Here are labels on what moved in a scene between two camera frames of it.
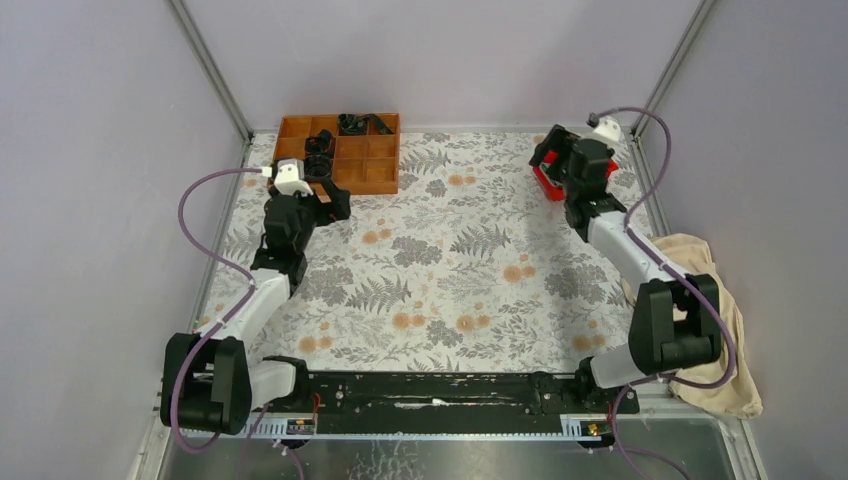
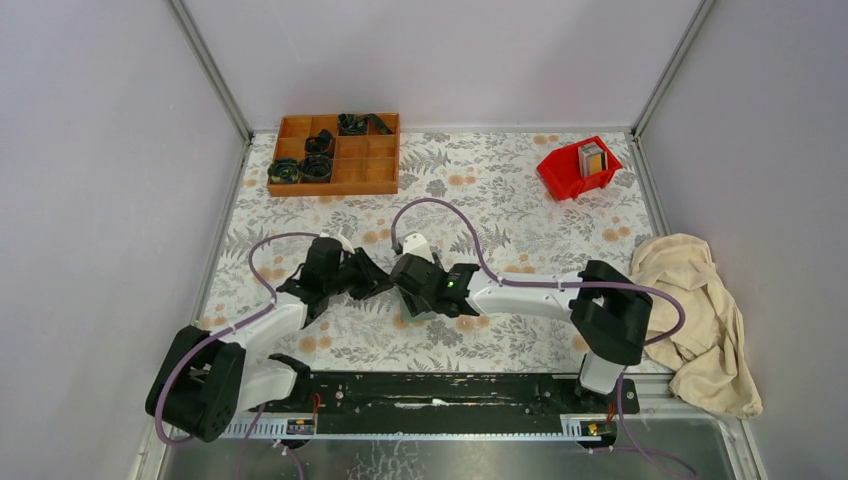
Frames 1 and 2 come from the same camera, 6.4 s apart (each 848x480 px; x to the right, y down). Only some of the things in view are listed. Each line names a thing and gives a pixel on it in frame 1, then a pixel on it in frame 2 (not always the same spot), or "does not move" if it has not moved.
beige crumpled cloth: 739,397 does not move
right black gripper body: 560,141 → 418,303
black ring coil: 317,166 does not move
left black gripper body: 314,214 → 334,283
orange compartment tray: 362,164 does not move
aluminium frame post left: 214,71 does not move
